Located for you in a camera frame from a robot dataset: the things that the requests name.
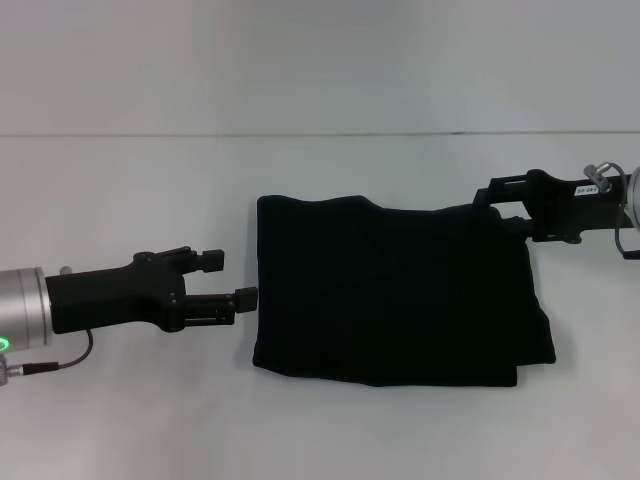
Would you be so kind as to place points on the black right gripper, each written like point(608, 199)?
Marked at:
point(570, 210)

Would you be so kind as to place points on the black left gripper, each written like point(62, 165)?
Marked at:
point(110, 297)

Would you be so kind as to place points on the black shirt with FREE print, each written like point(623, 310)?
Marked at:
point(400, 300)

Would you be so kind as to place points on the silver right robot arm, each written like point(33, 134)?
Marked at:
point(635, 200)

